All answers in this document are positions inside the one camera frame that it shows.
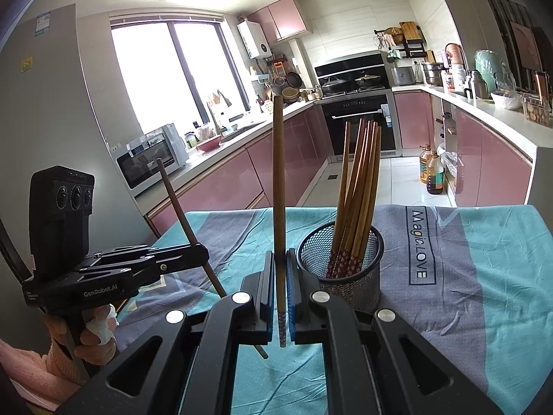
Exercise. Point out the left forearm pink sleeve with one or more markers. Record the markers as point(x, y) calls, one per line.
point(46, 380)

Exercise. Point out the grey refrigerator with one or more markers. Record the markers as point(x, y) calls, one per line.
point(47, 119)

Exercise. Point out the steel stock pot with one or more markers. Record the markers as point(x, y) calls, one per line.
point(432, 73)

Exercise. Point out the pink wall cabinet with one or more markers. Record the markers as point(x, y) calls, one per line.
point(280, 20)

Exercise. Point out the dark oil bottle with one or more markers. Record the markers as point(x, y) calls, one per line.
point(435, 178)

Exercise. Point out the white microwave oven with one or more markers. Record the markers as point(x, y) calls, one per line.
point(137, 161)

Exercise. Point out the yellow cooking oil bottle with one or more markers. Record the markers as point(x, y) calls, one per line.
point(424, 157)

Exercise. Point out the teal grey tablecloth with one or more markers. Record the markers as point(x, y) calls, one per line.
point(475, 282)

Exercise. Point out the black mesh pen cup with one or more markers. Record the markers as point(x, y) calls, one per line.
point(353, 279)

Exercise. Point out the green rounded appliance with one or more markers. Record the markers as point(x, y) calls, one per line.
point(491, 68)

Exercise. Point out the black wall spice rack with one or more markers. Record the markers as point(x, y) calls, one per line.
point(405, 41)

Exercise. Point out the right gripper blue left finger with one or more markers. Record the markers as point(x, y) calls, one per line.
point(267, 291)

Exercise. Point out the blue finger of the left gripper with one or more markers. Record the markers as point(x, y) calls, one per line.
point(122, 252)
point(167, 260)

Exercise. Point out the white water heater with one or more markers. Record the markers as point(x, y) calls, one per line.
point(254, 40)

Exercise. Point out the black range hood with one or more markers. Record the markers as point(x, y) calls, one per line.
point(352, 74)

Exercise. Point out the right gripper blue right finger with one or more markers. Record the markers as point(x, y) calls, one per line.
point(294, 294)

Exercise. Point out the red bowl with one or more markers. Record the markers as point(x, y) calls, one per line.
point(210, 144)

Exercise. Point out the left hand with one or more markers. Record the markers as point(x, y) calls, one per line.
point(96, 344)

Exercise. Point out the kitchen window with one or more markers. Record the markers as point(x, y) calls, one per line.
point(181, 72)

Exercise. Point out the pink thermos kettle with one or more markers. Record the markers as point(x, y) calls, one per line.
point(456, 63)

